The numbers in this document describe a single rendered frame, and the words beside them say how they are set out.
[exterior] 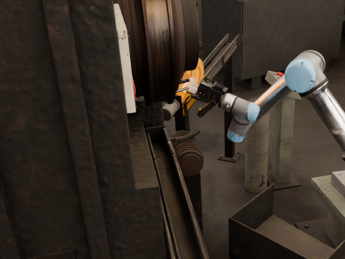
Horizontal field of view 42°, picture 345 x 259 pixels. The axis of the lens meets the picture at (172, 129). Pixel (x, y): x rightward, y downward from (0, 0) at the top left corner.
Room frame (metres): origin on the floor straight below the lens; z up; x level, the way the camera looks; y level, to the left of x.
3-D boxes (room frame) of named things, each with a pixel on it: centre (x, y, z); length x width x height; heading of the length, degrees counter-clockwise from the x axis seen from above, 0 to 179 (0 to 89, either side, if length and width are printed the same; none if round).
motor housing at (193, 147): (1.70, -0.05, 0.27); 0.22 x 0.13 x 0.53; 8
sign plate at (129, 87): (1.01, 0.10, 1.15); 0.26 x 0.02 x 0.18; 8
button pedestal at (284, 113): (2.13, -0.59, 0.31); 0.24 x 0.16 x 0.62; 8
